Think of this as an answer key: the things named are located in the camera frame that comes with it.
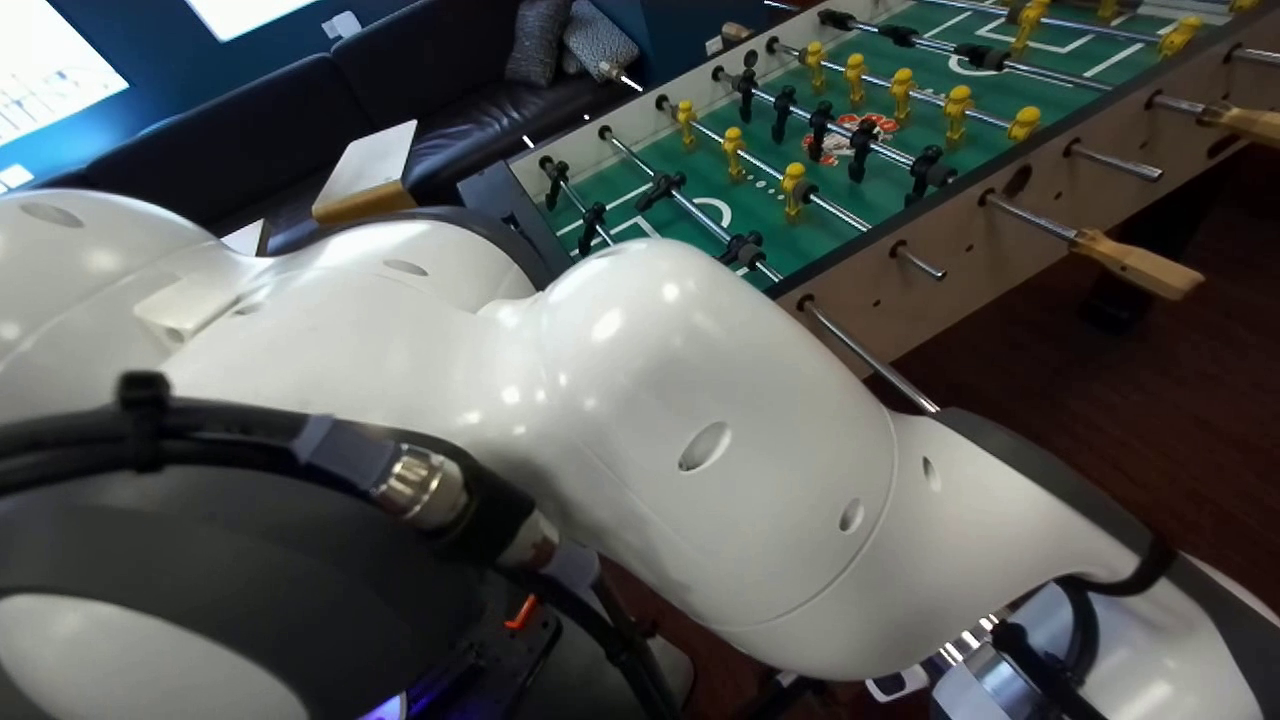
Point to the dark grey pillow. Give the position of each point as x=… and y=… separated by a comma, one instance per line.
x=532, y=32

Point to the black clamp with orange tip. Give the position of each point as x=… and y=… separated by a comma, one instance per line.
x=520, y=613

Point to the yellow foosball player figure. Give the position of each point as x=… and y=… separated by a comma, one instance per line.
x=818, y=60
x=1248, y=7
x=1183, y=37
x=1104, y=10
x=1026, y=127
x=857, y=80
x=907, y=96
x=798, y=190
x=1030, y=23
x=684, y=123
x=733, y=150
x=962, y=118

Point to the black foosball player figure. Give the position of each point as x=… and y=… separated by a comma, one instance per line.
x=747, y=85
x=903, y=32
x=864, y=145
x=985, y=58
x=552, y=176
x=662, y=186
x=841, y=23
x=931, y=173
x=741, y=250
x=823, y=130
x=787, y=113
x=590, y=229

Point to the foosball table with green field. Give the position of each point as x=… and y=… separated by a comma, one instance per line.
x=985, y=252

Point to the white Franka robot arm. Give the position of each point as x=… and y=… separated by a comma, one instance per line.
x=664, y=441

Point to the light grey pillow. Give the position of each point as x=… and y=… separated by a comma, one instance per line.
x=598, y=32

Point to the white wall panel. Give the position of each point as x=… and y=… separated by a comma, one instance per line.
x=246, y=15

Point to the black leather sofa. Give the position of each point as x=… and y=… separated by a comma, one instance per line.
x=440, y=66

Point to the small white wall paper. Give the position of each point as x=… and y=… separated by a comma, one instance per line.
x=340, y=23

